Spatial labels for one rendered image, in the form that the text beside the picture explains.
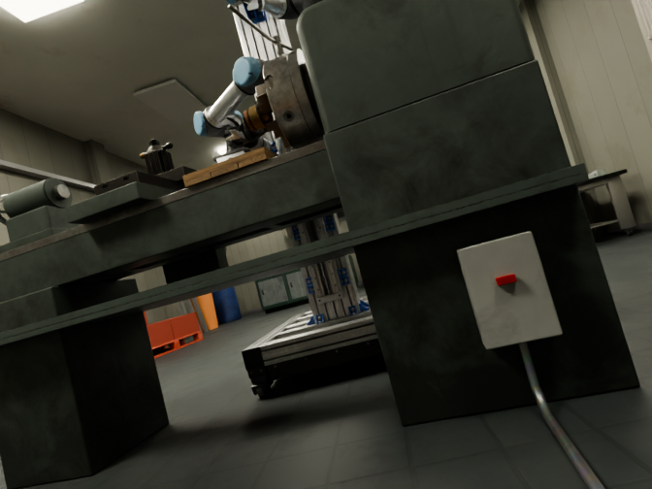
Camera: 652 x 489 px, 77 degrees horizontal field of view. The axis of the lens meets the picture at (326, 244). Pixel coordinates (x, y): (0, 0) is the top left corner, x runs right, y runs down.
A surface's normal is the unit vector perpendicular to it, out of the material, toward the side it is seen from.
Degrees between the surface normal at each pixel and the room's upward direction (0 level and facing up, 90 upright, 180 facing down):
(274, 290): 90
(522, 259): 90
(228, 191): 90
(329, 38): 90
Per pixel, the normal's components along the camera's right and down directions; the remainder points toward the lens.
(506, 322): -0.25, 0.00
